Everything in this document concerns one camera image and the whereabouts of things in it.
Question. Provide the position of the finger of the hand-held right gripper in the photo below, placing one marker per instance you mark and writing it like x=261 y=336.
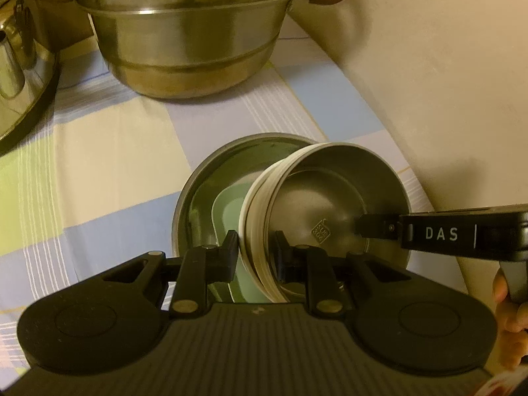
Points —
x=377 y=227

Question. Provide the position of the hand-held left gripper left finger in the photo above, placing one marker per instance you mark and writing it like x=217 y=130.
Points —
x=232 y=251

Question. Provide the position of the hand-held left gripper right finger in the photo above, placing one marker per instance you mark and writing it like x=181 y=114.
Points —
x=280 y=255

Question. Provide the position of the cream plastic bowl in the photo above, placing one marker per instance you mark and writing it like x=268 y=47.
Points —
x=253 y=231

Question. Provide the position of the green square plate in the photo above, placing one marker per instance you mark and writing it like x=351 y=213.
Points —
x=225 y=214

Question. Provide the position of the stainless steel bowl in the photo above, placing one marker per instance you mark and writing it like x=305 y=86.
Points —
x=330 y=189

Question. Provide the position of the large stainless steel plate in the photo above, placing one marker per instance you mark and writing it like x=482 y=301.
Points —
x=198 y=198

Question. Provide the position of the person's right hand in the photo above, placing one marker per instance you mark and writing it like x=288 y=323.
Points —
x=515 y=326

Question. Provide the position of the checkered tablecloth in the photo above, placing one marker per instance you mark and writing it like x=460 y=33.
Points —
x=103 y=152

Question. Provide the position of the stainless steel steamer pot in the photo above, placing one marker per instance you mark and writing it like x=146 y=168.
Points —
x=185 y=41

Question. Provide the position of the stainless steel kettle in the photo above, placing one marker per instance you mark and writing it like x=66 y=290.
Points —
x=20 y=70

